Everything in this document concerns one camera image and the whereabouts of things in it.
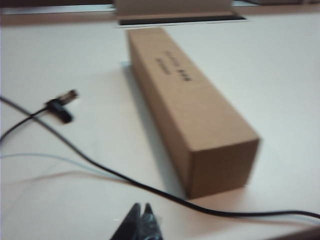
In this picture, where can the grey fabric desk divider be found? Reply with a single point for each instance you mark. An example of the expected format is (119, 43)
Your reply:
(50, 1)

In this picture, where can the long brown cardboard box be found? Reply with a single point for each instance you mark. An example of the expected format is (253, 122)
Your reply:
(200, 120)

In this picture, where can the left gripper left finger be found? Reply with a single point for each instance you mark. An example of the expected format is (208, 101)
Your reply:
(130, 227)

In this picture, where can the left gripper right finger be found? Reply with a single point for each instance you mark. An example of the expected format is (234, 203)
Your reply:
(151, 228)

